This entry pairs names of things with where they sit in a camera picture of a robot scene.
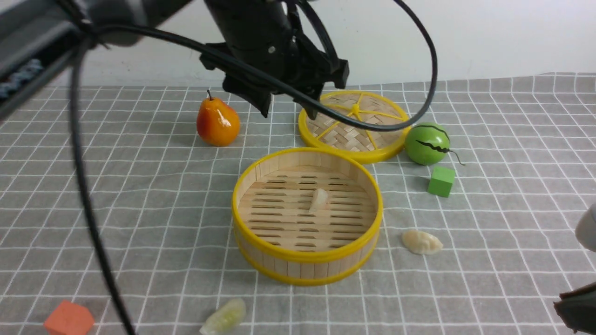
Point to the white toy dumpling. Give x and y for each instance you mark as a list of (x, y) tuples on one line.
[(319, 201), (421, 243)]

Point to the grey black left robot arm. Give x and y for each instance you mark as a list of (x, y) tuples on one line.
[(38, 37)]

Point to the woven bamboo steamer lid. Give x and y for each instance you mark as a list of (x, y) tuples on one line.
[(363, 146)]

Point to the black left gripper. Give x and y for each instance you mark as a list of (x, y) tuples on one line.
[(283, 38)]

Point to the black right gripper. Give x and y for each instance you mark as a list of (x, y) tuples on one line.
[(577, 309)]

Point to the green toy watermelon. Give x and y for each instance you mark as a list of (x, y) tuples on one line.
[(428, 143)]

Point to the pale green toy dumpling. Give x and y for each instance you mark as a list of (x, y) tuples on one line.
[(227, 317)]

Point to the orange red toy pear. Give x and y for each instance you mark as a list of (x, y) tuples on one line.
[(217, 123)]

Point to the grey checked tablecloth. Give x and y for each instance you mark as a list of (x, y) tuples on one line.
[(162, 201)]

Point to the bamboo steamer tray yellow rim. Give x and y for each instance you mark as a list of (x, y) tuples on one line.
[(275, 232)]

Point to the orange wooden block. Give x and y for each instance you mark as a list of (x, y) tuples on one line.
[(69, 319)]

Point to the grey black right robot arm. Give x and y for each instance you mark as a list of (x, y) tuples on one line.
[(510, 252)]

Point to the green wooden cube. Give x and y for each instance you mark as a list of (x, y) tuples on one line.
[(441, 181)]

